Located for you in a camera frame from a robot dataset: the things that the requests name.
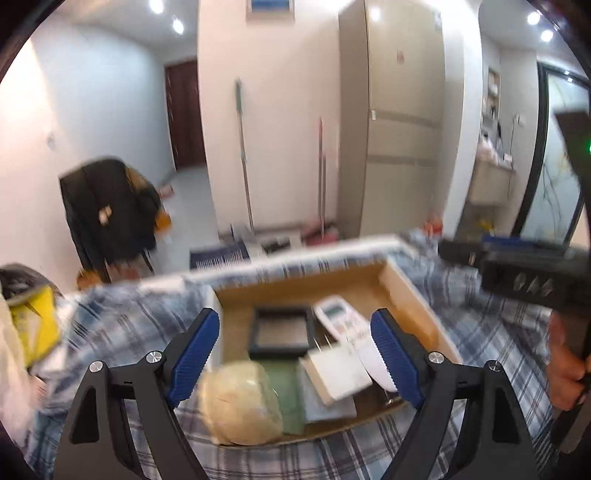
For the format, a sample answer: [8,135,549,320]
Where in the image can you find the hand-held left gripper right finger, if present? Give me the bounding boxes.
[369,308,539,480]

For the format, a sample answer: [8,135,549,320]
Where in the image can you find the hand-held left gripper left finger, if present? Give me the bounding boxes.
[54,308,221,480]

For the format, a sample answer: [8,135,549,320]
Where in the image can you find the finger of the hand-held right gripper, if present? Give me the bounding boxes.
[480,234,571,254]
[438,237,485,267]

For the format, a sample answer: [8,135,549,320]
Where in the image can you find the white box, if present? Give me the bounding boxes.
[307,344,374,407]

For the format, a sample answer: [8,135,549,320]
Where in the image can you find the white remote control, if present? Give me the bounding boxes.
[314,298,398,393]

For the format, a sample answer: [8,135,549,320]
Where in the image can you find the cream tape roll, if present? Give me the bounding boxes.
[199,360,284,446]

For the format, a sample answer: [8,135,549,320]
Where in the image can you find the shallow cardboard box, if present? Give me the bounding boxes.
[203,258,462,448]

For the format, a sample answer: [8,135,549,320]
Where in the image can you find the black rectangular tray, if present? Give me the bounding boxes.
[248,305,317,361]

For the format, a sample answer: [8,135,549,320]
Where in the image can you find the green pouch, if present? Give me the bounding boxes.
[263,360,308,435]

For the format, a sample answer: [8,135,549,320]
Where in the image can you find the person's right hand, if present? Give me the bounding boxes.
[549,316,591,411]

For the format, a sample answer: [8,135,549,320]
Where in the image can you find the beige sink cabinet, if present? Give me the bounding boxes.
[468,157,518,206]

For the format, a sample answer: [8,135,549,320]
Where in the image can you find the frosted glass door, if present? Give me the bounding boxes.
[512,62,591,245]

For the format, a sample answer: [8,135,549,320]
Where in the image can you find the dark blue striped mat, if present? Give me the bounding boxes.
[189,240,252,271]

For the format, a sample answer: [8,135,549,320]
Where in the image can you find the beige refrigerator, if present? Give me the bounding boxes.
[338,0,446,241]

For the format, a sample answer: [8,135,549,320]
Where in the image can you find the red dustpan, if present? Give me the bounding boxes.
[302,222,342,245]

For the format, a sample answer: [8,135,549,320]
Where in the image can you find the blue plaid blanket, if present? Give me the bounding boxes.
[23,231,568,480]

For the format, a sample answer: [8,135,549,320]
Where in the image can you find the yellow bag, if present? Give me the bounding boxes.
[9,284,63,365]

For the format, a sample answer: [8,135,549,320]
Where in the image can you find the brown garment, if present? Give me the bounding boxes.
[124,165,163,217]

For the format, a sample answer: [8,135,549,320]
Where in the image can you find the white plastic bag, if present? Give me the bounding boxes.
[0,286,33,444]

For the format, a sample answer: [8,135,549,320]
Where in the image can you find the dark brown door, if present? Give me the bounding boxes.
[165,56,207,171]

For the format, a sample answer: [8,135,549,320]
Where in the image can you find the wall niche shelf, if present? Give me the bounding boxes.
[485,67,502,116]

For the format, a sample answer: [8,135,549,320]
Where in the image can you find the red-handled broom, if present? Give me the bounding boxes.
[315,117,328,232]

